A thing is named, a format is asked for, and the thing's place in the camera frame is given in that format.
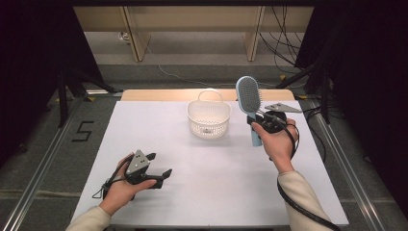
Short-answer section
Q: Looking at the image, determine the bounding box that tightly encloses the white floor cable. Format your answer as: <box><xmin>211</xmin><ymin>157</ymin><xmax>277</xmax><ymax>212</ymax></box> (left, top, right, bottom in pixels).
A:
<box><xmin>144</xmin><ymin>42</ymin><xmax>307</xmax><ymax>90</ymax></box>

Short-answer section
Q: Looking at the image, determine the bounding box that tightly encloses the left hand-held gripper cable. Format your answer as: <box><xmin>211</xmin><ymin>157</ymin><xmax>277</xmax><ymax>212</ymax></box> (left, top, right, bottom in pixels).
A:
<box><xmin>91</xmin><ymin>156</ymin><xmax>133</xmax><ymax>200</ymax></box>

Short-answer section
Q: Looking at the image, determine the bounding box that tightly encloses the metal floor rail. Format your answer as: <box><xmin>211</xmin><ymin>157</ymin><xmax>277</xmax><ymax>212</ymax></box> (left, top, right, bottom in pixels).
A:
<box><xmin>306</xmin><ymin>98</ymin><xmax>386</xmax><ymax>231</ymax></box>
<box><xmin>0</xmin><ymin>95</ymin><xmax>85</xmax><ymax>231</ymax></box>

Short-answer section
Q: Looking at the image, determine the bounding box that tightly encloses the black curtain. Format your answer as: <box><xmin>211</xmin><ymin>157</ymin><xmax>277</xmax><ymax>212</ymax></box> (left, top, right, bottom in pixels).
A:
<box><xmin>0</xmin><ymin>0</ymin><xmax>107</xmax><ymax>165</ymax></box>
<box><xmin>294</xmin><ymin>0</ymin><xmax>408</xmax><ymax>222</ymax></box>

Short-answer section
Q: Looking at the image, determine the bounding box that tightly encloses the white plastic basket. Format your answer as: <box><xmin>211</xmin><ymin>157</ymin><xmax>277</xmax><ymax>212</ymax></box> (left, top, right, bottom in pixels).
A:
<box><xmin>187</xmin><ymin>90</ymin><xmax>233</xmax><ymax>140</ymax></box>

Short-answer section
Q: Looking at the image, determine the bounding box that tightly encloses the white table cover sheet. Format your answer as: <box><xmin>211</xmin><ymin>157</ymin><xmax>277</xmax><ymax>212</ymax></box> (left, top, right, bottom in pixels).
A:
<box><xmin>71</xmin><ymin>100</ymin><xmax>350</xmax><ymax>227</ymax></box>

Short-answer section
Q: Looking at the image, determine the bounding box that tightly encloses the light blue hairbrush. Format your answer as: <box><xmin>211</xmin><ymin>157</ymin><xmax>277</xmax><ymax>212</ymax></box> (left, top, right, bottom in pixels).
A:
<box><xmin>235</xmin><ymin>75</ymin><xmax>264</xmax><ymax>148</ymax></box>

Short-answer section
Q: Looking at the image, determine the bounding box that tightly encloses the black metal stand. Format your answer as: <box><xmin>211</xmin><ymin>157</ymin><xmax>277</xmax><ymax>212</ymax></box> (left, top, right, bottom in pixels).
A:
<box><xmin>57</xmin><ymin>65</ymin><xmax>123</xmax><ymax>129</ymax></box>
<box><xmin>275</xmin><ymin>63</ymin><xmax>332</xmax><ymax>125</ymax></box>

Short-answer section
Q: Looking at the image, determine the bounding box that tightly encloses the bundle of black cables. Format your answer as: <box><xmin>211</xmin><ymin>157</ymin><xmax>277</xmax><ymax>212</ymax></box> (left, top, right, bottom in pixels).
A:
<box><xmin>259</xmin><ymin>5</ymin><xmax>309</xmax><ymax>75</ymax></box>

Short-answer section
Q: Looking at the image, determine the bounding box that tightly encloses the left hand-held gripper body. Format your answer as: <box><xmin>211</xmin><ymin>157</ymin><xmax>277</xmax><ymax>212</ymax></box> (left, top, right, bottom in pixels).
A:
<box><xmin>124</xmin><ymin>149</ymin><xmax>155</xmax><ymax>187</ymax></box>

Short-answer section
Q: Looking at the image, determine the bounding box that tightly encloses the person's right hand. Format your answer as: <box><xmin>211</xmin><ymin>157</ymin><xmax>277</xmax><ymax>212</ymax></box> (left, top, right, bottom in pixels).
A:
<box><xmin>251</xmin><ymin>118</ymin><xmax>300</xmax><ymax>175</ymax></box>

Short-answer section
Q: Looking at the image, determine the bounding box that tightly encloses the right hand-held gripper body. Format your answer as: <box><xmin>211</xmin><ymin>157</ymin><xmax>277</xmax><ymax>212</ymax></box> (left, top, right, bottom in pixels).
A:
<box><xmin>255</xmin><ymin>102</ymin><xmax>303</xmax><ymax>135</ymax></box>

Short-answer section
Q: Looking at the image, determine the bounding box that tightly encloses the person's left hand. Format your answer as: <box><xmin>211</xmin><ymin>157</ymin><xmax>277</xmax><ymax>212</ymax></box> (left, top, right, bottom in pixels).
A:
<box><xmin>98</xmin><ymin>153</ymin><xmax>158</xmax><ymax>217</ymax></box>

